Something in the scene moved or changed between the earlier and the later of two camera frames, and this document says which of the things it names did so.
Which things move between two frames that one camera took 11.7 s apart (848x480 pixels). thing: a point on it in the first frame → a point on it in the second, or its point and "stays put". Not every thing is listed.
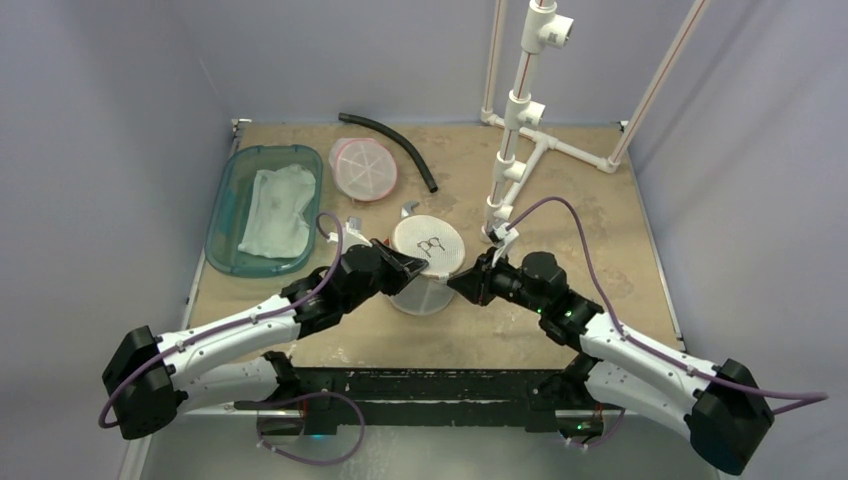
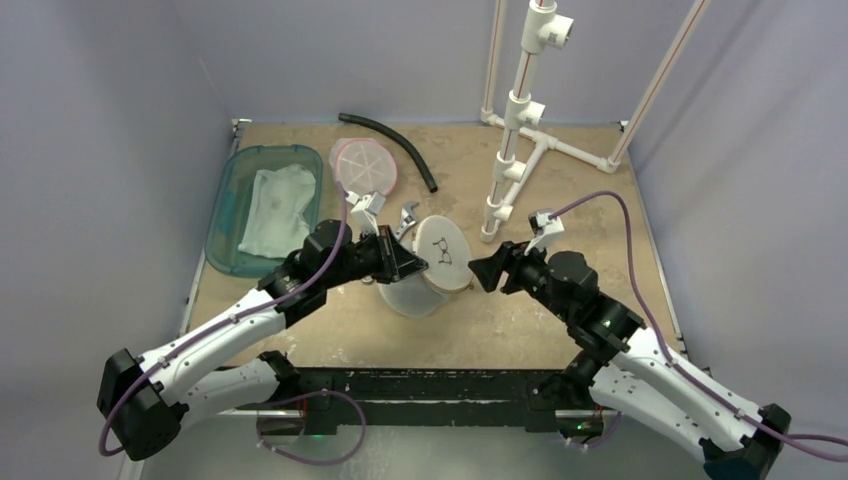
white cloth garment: [277, 228] stays put
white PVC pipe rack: [544, 26] stays put
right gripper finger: [469, 283] → [488, 270]
